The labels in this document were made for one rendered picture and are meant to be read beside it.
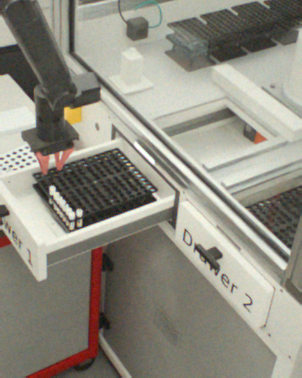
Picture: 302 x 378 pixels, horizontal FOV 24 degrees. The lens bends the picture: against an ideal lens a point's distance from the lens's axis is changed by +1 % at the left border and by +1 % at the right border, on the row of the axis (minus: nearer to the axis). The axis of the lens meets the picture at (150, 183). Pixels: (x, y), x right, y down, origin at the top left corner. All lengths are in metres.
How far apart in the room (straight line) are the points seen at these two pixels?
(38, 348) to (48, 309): 0.15
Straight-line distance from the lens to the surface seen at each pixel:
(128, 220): 1.53
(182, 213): 1.52
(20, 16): 1.01
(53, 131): 1.42
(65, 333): 2.12
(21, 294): 1.91
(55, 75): 1.26
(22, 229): 1.47
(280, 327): 1.42
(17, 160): 1.82
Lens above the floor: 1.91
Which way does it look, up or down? 39 degrees down
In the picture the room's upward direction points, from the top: 6 degrees clockwise
